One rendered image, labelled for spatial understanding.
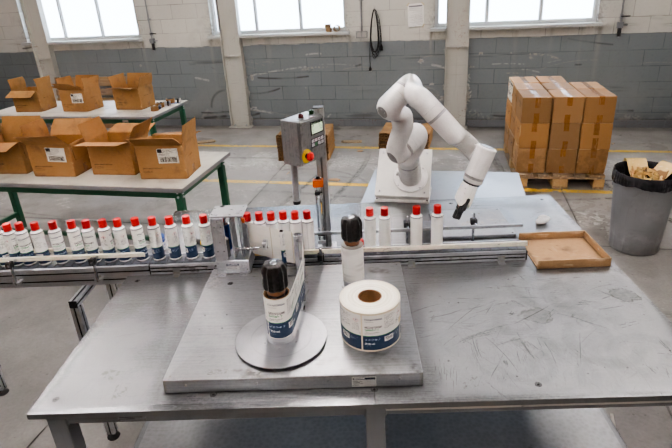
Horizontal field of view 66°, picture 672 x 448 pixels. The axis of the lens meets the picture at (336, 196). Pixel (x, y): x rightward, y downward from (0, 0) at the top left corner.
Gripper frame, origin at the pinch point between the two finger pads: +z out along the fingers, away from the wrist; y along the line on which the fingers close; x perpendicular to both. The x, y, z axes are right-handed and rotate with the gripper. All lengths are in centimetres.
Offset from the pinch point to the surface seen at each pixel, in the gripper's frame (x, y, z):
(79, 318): -143, 17, 89
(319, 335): -49, 60, 34
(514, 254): 28.9, 4.6, 8.6
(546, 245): 46.6, -6.7, 4.6
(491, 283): 16.5, 22.2, 16.3
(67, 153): -228, -147, 92
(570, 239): 58, -11, 0
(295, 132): -76, 0, -14
